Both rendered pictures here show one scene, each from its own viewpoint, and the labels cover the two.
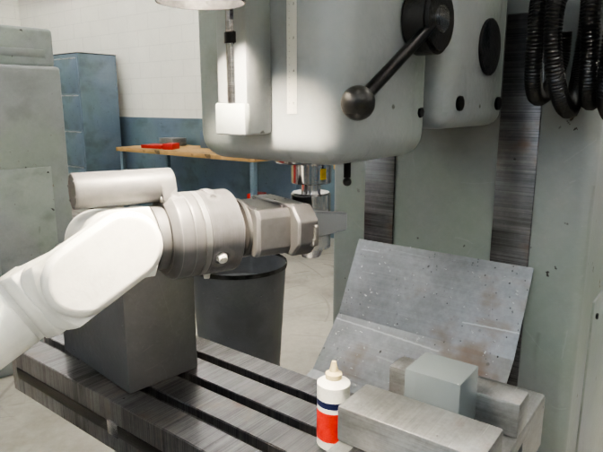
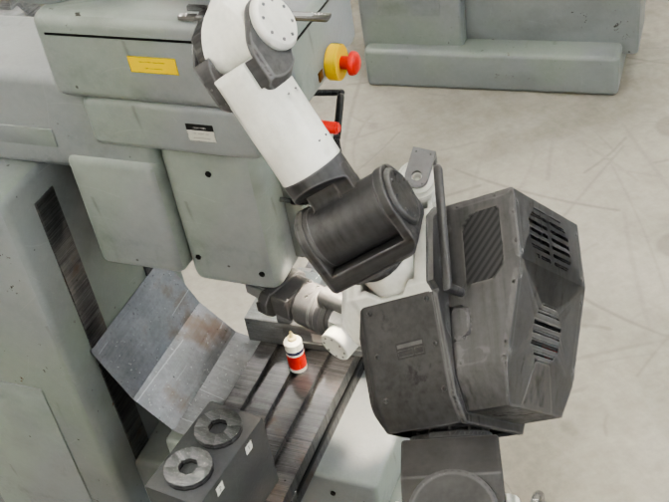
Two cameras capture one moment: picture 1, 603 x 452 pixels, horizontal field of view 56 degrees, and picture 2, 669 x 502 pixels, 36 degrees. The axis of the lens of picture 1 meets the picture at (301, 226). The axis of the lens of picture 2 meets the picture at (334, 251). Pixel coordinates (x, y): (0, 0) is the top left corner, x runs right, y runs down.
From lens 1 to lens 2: 2.16 m
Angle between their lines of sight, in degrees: 90
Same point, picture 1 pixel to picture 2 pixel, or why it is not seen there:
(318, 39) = not seen: hidden behind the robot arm
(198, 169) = not seen: outside the picture
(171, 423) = (305, 440)
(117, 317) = (265, 448)
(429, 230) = (117, 295)
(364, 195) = (79, 320)
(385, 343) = (167, 371)
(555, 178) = not seen: hidden behind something
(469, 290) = (157, 298)
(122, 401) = (288, 478)
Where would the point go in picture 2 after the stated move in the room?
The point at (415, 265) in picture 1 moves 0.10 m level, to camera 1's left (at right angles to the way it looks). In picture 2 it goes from (128, 321) to (134, 350)
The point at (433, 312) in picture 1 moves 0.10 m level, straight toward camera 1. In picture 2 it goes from (160, 329) to (203, 323)
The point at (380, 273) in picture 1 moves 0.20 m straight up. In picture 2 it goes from (121, 349) to (96, 280)
